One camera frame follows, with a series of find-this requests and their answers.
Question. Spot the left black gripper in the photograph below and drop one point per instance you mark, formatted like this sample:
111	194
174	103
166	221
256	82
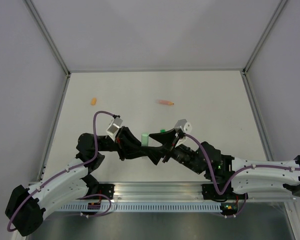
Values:
128	144

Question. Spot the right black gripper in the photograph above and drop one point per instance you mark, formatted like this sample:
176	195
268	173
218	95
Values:
166	138

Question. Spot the light green pen cap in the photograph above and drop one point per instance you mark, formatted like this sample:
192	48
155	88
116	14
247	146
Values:
144	139

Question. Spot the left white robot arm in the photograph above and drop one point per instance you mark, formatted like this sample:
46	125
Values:
28	207

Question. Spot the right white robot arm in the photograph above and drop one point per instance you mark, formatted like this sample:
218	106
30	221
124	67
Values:
232	178

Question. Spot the pink pen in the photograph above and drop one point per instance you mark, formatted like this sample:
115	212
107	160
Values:
165	102

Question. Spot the orange pen cap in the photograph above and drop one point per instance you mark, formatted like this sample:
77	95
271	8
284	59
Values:
93	101

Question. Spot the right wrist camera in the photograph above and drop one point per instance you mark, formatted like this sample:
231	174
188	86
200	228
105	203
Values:
182	128

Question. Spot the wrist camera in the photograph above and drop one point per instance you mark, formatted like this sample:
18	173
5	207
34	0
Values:
182	128
114	127

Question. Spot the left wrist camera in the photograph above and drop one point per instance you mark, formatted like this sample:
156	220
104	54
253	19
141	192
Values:
114	127

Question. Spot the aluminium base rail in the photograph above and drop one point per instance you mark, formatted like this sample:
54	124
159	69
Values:
160	191

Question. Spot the slotted cable duct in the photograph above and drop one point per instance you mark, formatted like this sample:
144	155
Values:
143	207

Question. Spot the left aluminium frame post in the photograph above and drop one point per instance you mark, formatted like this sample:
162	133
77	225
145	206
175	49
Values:
32	9

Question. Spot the aluminium frame post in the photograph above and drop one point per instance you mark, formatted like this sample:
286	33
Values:
32	9
265	34

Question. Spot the right aluminium frame post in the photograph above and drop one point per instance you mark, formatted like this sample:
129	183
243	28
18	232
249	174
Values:
265	34

